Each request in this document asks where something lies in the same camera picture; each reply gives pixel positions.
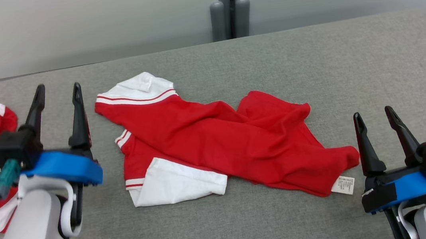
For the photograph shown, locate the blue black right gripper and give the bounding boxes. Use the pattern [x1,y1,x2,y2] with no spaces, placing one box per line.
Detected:
[352,102,426,239]

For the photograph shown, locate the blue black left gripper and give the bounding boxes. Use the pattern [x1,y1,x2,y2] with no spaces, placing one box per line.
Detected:
[13,78,109,233]

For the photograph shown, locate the red white t-shirt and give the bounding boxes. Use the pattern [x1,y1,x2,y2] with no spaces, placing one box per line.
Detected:
[91,49,364,223]

